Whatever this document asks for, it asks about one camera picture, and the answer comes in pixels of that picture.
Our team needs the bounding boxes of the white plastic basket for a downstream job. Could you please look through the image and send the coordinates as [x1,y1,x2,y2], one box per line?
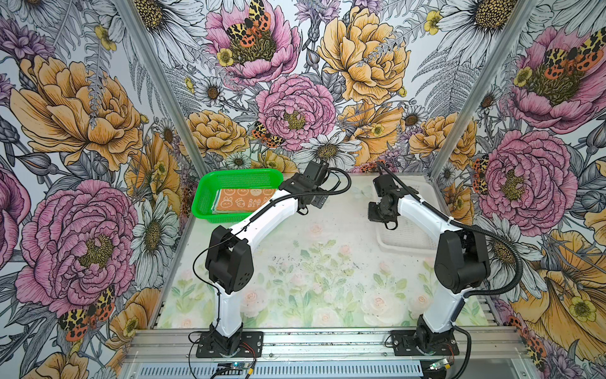
[367,176,461,257]

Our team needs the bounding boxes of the orange pink patterned towel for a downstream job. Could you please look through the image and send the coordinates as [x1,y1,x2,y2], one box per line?
[211,189,276,214]

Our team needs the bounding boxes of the green plastic basket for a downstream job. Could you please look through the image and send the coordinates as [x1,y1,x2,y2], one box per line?
[192,168,283,224]

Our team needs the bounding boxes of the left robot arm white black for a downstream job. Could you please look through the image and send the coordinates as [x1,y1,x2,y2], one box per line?
[200,161,330,356]

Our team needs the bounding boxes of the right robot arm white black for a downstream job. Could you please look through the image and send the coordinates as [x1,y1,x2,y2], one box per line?
[368,174,490,355]

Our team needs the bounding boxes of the small green circuit board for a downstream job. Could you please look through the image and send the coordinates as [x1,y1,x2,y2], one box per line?
[428,358,451,370]

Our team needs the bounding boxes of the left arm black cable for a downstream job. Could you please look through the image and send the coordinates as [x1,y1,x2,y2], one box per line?
[191,166,353,333]

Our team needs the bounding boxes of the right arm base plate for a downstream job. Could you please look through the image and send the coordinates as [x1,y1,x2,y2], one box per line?
[385,329,460,356]

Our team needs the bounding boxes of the left aluminium corner post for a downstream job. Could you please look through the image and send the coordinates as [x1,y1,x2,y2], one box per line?
[116,1,209,178]

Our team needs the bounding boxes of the aluminium corner post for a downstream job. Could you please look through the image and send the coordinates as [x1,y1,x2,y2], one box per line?
[429,0,538,179]
[116,1,209,178]

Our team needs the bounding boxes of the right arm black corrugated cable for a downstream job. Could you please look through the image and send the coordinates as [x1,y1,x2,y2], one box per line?
[376,162,525,379]

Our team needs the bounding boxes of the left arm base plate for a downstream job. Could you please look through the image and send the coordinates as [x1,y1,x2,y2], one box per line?
[195,331,264,358]

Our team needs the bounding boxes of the aluminium front rail frame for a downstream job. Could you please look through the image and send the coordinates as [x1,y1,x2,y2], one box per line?
[120,326,540,378]

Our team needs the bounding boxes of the right aluminium corner post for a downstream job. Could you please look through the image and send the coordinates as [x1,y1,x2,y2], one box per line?
[429,0,538,179]

